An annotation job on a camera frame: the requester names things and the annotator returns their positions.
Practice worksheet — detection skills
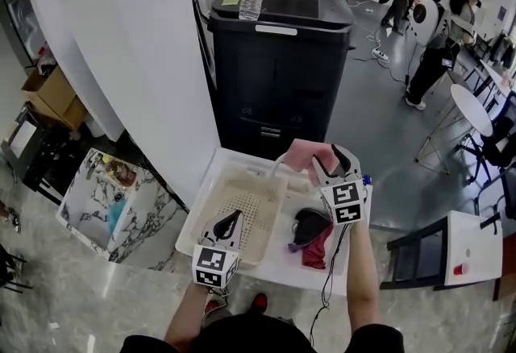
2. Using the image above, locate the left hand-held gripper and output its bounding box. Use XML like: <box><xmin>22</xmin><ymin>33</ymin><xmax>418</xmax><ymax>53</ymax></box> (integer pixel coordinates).
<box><xmin>191</xmin><ymin>209</ymin><xmax>245</xmax><ymax>289</ymax></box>

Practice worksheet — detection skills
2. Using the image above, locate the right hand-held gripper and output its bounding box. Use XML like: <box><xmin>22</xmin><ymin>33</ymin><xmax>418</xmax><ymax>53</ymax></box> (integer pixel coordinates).
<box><xmin>312</xmin><ymin>143</ymin><xmax>367</xmax><ymax>226</ymax></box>

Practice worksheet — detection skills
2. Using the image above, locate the pink cloth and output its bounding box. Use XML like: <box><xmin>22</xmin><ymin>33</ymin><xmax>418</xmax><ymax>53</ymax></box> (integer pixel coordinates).
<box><xmin>284</xmin><ymin>138</ymin><xmax>342</xmax><ymax>175</ymax></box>

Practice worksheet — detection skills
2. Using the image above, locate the cream perforated basket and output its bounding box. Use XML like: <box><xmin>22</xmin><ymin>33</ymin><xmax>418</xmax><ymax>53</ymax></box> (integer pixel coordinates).
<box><xmin>189</xmin><ymin>175</ymin><xmax>289</xmax><ymax>268</ymax></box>

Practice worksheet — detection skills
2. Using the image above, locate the dark grey cloth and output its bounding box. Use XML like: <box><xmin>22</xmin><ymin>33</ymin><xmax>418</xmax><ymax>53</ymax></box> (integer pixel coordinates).
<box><xmin>293</xmin><ymin>208</ymin><xmax>334</xmax><ymax>246</ymax></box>

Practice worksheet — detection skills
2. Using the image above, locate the red cloth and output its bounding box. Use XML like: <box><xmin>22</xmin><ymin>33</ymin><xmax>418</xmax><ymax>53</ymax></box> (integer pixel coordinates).
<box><xmin>301</xmin><ymin>224</ymin><xmax>335</xmax><ymax>271</ymax></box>

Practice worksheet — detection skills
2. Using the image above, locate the person's right forearm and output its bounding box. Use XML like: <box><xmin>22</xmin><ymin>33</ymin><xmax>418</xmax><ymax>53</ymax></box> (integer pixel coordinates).
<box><xmin>346</xmin><ymin>222</ymin><xmax>384</xmax><ymax>334</ymax></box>

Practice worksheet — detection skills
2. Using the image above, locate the person's left forearm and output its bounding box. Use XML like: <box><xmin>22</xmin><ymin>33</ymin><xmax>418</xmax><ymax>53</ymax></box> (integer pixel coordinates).
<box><xmin>164</xmin><ymin>284</ymin><xmax>213</xmax><ymax>352</ymax></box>

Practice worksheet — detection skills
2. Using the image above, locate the brown cardboard box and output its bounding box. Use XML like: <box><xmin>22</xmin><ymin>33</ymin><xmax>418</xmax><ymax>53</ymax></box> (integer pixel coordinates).
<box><xmin>20</xmin><ymin>64</ymin><xmax>88</xmax><ymax>131</ymax></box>

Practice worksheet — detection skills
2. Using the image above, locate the beige sponge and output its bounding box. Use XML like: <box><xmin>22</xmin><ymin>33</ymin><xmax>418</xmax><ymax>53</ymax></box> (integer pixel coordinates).
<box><xmin>288</xmin><ymin>180</ymin><xmax>314</xmax><ymax>195</ymax></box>

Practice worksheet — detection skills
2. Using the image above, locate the white curved faucet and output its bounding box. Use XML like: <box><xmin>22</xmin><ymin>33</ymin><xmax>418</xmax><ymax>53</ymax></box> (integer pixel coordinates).
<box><xmin>268</xmin><ymin>152</ymin><xmax>292</xmax><ymax>180</ymax></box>

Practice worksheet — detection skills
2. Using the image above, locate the marble pattern sink cabinet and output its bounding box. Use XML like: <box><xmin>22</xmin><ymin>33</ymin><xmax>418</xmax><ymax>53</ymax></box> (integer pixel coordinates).
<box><xmin>55</xmin><ymin>147</ymin><xmax>190</xmax><ymax>272</ymax></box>

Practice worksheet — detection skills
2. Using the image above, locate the white sink unit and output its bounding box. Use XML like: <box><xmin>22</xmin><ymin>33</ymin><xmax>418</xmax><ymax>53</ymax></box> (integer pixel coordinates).
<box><xmin>175</xmin><ymin>147</ymin><xmax>374</xmax><ymax>297</ymax></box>

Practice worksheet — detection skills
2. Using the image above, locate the large black copier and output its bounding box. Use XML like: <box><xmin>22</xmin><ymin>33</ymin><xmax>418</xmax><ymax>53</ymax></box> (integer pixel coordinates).
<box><xmin>206</xmin><ymin>0</ymin><xmax>356</xmax><ymax>161</ymax></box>

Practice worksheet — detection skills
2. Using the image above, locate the teal cloth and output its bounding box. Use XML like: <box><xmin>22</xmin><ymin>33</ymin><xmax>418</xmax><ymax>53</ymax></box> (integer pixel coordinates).
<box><xmin>107</xmin><ymin>201</ymin><xmax>127</xmax><ymax>234</ymax></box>

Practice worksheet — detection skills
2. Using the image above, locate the person's black shirt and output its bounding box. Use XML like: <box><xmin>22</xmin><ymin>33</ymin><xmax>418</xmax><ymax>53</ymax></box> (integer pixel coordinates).
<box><xmin>120</xmin><ymin>313</ymin><xmax>404</xmax><ymax>353</ymax></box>

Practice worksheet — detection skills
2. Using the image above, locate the amber liquid bottle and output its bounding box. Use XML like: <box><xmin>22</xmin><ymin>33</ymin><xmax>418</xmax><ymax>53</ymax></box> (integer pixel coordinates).
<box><xmin>102</xmin><ymin>156</ymin><xmax>137</xmax><ymax>186</ymax></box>

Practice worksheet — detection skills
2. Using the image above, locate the chrome faucet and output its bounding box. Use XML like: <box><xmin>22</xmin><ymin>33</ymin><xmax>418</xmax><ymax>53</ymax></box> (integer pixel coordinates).
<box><xmin>85</xmin><ymin>152</ymin><xmax>104</xmax><ymax>179</ymax></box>

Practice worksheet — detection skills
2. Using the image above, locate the round white table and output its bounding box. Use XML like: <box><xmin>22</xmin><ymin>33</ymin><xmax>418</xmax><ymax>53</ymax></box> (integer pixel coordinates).
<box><xmin>414</xmin><ymin>84</ymin><xmax>495</xmax><ymax>175</ymax></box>

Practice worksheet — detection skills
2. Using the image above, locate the white side table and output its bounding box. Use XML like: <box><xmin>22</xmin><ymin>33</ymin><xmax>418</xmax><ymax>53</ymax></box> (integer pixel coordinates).
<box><xmin>381</xmin><ymin>210</ymin><xmax>505</xmax><ymax>291</ymax></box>

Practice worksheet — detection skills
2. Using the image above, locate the black faucet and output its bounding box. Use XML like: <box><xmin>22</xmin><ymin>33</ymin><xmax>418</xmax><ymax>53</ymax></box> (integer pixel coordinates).
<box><xmin>479</xmin><ymin>212</ymin><xmax>501</xmax><ymax>230</ymax></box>

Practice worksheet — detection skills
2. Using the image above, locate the black mesh office chair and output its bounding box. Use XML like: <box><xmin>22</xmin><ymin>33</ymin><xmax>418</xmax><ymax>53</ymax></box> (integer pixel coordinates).
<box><xmin>455</xmin><ymin>115</ymin><xmax>516</xmax><ymax>183</ymax></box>

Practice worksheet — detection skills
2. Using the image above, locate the white round backpack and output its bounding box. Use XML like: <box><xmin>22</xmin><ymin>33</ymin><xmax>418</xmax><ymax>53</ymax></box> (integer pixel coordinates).
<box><xmin>410</xmin><ymin>0</ymin><xmax>444</xmax><ymax>47</ymax></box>

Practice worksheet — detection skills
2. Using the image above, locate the white rectangular desk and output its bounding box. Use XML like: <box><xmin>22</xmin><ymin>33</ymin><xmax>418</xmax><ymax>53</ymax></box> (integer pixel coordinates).
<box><xmin>469</xmin><ymin>59</ymin><xmax>516</xmax><ymax>102</ymax></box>

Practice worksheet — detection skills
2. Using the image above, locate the black metal table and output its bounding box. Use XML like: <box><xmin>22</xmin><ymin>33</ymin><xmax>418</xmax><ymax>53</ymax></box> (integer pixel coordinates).
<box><xmin>0</xmin><ymin>101</ymin><xmax>84</xmax><ymax>203</ymax></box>

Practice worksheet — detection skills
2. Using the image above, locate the clothes rack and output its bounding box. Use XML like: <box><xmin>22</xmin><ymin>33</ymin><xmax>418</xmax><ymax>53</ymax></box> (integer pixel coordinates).
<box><xmin>485</xmin><ymin>28</ymin><xmax>516</xmax><ymax>70</ymax></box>

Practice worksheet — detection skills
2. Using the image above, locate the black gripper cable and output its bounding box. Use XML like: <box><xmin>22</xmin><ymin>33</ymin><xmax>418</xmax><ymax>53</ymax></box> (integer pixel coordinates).
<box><xmin>207</xmin><ymin>286</ymin><xmax>231</xmax><ymax>306</ymax></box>
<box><xmin>308</xmin><ymin>222</ymin><xmax>350</xmax><ymax>347</ymax></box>

